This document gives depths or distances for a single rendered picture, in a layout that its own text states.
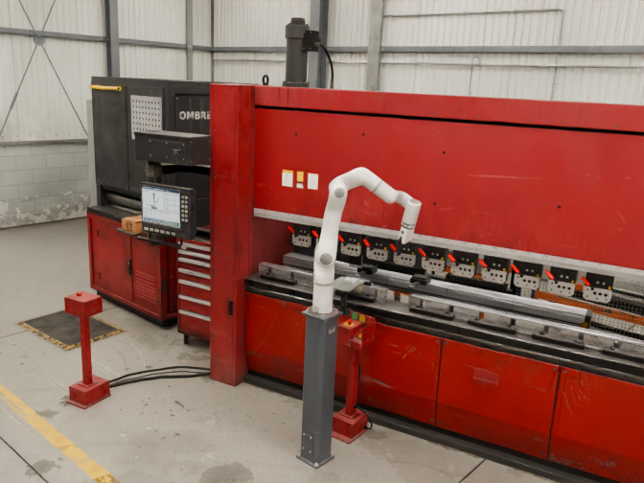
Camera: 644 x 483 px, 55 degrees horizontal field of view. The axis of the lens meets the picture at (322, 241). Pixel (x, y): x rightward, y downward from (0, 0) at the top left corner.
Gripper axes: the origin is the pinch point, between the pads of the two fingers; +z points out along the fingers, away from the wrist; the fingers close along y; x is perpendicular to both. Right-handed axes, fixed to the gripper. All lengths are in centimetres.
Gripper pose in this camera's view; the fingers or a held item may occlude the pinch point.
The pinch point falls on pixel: (402, 247)
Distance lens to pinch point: 372.4
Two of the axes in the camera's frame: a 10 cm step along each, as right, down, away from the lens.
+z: -1.6, 8.5, 5.0
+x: -7.5, -4.3, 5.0
